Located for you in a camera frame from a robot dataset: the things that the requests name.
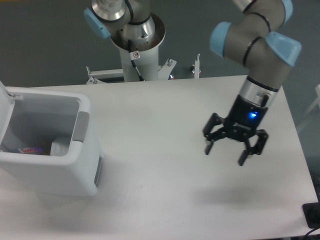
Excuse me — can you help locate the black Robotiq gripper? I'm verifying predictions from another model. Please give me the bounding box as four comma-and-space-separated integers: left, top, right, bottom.
202, 94, 270, 167

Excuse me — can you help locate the clear plastic wrapper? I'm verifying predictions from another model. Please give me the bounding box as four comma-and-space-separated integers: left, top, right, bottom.
50, 137, 71, 157

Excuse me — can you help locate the crushed clear plastic bottle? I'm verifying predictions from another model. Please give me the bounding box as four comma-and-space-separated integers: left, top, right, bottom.
15, 147, 44, 155

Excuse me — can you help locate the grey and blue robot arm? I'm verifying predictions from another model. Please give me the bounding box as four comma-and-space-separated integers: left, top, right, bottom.
83, 0, 302, 165

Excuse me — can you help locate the white trash can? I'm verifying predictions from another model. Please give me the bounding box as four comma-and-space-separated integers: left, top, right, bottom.
0, 87, 103, 196

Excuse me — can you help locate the white trash can lid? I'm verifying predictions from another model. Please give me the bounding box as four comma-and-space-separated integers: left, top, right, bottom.
0, 82, 23, 143

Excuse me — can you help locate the white object at right edge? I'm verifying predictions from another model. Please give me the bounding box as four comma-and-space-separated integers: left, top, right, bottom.
296, 84, 320, 133

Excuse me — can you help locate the black device at table edge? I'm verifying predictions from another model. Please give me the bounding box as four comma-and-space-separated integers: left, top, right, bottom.
302, 202, 320, 229

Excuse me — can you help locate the white metal frame bracket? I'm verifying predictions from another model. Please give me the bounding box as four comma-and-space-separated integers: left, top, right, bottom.
85, 53, 203, 85

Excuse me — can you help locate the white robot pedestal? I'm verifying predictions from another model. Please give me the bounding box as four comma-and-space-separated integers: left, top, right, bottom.
111, 13, 166, 82

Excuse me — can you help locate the black cable on pedestal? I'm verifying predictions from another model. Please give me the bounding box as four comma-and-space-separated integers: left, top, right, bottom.
127, 39, 146, 82

